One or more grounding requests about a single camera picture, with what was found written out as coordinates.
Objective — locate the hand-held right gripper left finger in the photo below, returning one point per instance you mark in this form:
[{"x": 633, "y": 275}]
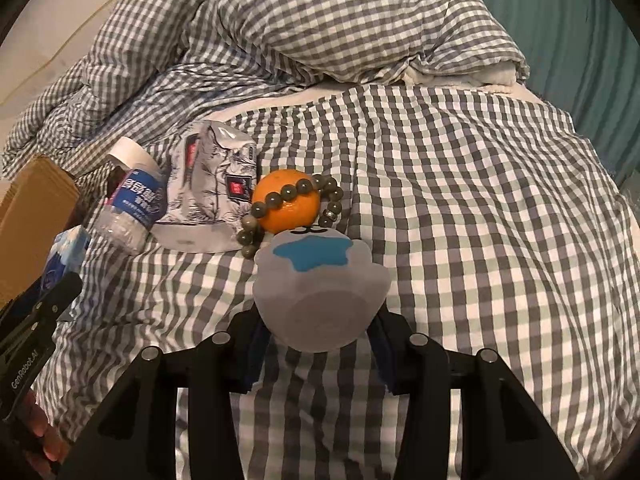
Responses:
[{"x": 254, "y": 360}]

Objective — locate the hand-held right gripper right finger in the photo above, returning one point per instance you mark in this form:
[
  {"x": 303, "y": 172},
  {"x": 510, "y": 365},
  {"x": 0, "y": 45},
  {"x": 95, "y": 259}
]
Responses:
[{"x": 387, "y": 360}]

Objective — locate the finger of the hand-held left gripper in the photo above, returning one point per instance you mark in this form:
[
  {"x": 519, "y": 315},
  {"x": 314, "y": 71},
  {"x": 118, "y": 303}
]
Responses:
[{"x": 57, "y": 292}]

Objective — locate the blue tissue packet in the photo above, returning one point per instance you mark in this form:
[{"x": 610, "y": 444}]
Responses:
[{"x": 65, "y": 255}]

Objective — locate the cardboard box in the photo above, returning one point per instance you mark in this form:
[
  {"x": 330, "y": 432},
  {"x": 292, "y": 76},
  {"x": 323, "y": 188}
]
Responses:
[{"x": 30, "y": 210}]

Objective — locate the white bear toy blue star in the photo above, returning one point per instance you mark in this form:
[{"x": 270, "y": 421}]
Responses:
[{"x": 320, "y": 290}]

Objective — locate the plastic water bottle blue label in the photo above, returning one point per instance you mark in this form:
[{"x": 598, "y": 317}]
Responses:
[{"x": 135, "y": 195}]

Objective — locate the orange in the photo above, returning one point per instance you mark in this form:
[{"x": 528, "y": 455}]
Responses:
[{"x": 292, "y": 216}]

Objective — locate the grey printed pouch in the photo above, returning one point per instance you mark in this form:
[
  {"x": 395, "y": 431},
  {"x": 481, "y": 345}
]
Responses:
[{"x": 205, "y": 185}]

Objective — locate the person's left hand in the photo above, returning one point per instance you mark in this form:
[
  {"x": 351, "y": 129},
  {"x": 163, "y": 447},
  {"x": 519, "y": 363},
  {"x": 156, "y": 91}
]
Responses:
[{"x": 42, "y": 430}]

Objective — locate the grey checked bed sheet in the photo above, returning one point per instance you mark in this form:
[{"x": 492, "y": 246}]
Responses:
[{"x": 475, "y": 210}]

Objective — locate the white fleece blanket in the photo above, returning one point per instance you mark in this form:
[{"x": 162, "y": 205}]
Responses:
[{"x": 492, "y": 76}]

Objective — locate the grey checked duvet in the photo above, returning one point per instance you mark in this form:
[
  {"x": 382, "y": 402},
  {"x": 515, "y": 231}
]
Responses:
[{"x": 275, "y": 35}]

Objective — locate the teal curtain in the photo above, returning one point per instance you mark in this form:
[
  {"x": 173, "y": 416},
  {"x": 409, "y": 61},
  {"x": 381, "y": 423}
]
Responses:
[{"x": 560, "y": 35}]

